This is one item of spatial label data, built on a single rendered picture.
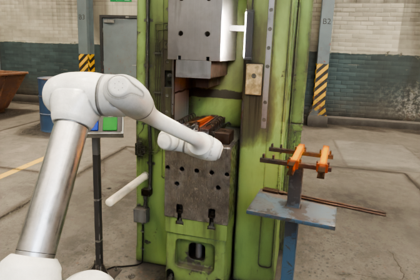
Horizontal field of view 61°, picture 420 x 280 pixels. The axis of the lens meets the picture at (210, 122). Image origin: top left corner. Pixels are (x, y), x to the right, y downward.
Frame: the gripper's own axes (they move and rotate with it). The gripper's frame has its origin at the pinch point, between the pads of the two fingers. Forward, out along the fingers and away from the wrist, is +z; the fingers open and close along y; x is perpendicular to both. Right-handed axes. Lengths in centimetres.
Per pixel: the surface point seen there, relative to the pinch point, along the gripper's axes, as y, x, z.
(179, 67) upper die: -10.4, 30.9, 4.5
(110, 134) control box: -42.7, -6.2, -12.3
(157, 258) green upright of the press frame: -29, -96, 21
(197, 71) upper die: 0.0, 29.0, 4.5
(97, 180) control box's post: -57, -37, -4
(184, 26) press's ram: -8, 52, 4
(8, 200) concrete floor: -198, -100, 73
